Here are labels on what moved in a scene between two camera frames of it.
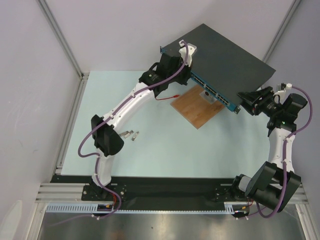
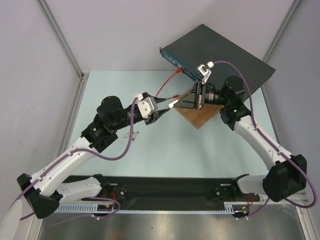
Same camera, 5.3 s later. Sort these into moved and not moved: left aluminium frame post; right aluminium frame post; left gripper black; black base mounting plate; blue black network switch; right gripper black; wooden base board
Moved: left gripper black; right gripper black
Not moved: right aluminium frame post; wooden base board; blue black network switch; black base mounting plate; left aluminium frame post
